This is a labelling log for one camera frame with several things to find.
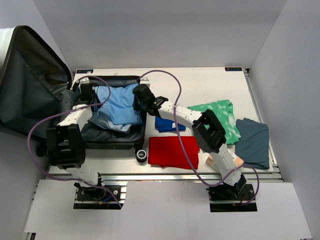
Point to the beige tissue pack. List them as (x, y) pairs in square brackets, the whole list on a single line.
[(234, 162)]

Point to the red cloth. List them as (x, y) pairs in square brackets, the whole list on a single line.
[(166, 151)]

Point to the black open suitcase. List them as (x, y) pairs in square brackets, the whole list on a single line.
[(35, 84)]

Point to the blue label sticker left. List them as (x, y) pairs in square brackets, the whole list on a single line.
[(84, 71)]

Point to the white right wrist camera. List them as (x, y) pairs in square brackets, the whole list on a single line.
[(145, 81)]

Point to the slate blue garment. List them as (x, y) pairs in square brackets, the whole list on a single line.
[(253, 145)]

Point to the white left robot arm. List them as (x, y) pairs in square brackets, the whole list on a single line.
[(65, 145)]

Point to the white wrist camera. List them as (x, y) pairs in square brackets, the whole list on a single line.
[(84, 80), (145, 81)]

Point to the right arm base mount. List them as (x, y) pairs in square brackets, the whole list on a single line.
[(222, 201)]

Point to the blue label sticker right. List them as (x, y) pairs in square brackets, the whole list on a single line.
[(233, 69)]

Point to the green white tie-dye shirt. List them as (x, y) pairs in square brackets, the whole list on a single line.
[(224, 111)]

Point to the royal blue towel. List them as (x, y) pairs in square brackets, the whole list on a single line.
[(164, 125)]

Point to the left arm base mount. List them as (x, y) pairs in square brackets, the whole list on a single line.
[(90, 198)]

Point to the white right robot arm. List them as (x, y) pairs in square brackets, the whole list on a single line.
[(207, 130)]

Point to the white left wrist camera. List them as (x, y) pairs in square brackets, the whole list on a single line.
[(84, 80)]

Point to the blue label sticker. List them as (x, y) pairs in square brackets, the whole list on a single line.
[(233, 69), (84, 71)]

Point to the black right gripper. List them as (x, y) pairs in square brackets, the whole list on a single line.
[(136, 107)]

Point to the light blue garment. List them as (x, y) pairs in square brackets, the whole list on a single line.
[(117, 113)]

